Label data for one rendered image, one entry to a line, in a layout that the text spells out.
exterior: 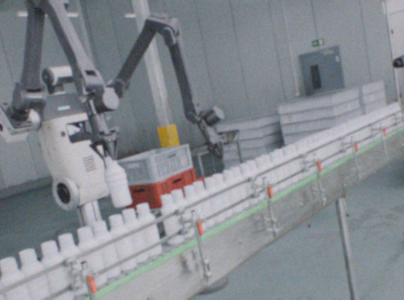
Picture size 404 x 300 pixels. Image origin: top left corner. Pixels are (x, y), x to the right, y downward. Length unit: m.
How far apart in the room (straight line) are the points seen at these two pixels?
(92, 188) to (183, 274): 0.71
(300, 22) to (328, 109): 4.89
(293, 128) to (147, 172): 4.66
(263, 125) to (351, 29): 4.11
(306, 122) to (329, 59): 4.24
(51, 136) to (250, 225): 0.89
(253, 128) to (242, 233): 7.05
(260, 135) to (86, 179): 6.88
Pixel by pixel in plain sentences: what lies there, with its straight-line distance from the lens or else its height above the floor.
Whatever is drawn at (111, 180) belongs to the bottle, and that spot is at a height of 1.26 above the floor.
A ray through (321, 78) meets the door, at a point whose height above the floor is 1.44.
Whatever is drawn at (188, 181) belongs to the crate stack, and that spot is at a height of 0.78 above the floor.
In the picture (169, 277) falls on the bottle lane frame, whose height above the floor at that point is 0.93.
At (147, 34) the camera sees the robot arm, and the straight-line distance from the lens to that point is 2.08.
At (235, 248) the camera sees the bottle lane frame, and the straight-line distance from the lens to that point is 1.84.
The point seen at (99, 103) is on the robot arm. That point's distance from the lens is 1.55.
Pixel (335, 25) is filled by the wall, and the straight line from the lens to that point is 12.32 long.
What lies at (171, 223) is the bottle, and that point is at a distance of 1.62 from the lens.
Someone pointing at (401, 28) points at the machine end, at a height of 1.78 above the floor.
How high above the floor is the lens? 1.43
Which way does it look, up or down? 10 degrees down
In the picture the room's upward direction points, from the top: 12 degrees counter-clockwise
